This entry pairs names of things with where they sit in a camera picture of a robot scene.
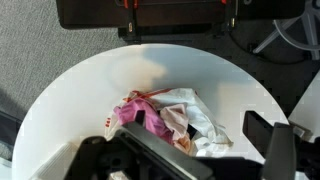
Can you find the pale pink cream garment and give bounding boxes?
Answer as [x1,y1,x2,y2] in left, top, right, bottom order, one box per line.
[160,104,191,154]

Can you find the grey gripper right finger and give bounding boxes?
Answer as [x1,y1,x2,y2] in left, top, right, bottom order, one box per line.
[242,111,296,180]

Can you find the magenta pink shirt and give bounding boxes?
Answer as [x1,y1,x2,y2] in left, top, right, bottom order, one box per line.
[114,98,172,144]

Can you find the white office chair base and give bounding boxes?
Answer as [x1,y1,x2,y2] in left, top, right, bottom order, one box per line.
[252,0,320,60]

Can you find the white plastic bag red handles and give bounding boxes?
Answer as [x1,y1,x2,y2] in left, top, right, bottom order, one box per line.
[105,88,233,157]

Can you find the white side table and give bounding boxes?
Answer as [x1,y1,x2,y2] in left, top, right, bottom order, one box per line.
[289,71,320,142]

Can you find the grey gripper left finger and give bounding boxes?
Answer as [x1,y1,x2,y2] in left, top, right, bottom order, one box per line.
[116,110,214,180]

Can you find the dark blue shirt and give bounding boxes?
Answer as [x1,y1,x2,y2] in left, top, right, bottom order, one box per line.
[187,125,197,138]

